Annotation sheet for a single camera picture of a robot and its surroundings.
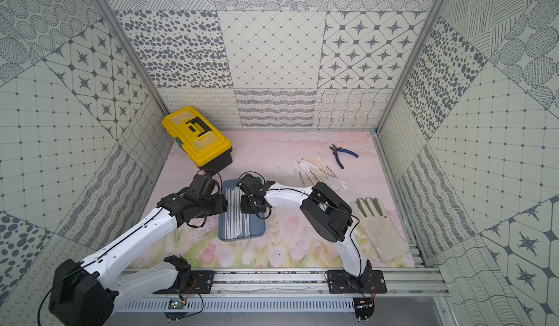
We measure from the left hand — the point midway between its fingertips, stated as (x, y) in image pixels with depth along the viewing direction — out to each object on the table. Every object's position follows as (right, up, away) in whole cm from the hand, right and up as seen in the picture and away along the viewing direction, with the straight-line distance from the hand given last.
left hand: (222, 200), depth 82 cm
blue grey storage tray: (+13, -11, +2) cm, 17 cm away
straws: (+5, -11, +4) cm, 13 cm away
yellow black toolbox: (-9, +20, +9) cm, 24 cm away
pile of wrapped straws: (+39, +9, +22) cm, 46 cm away
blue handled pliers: (+50, +20, +29) cm, 61 cm away
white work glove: (+64, -14, +2) cm, 65 cm away
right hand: (+8, -6, +8) cm, 13 cm away
